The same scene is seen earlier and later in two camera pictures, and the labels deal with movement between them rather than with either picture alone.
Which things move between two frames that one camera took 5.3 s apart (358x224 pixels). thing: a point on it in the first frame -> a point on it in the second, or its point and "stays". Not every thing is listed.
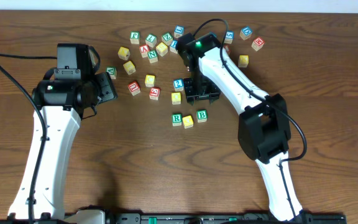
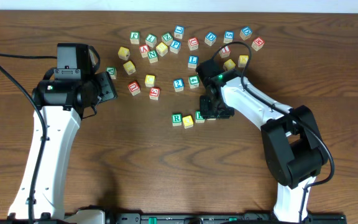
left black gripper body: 106,88 stays
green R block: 176,119 stays
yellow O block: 188,122 stays
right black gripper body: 201,87 -> 210,109
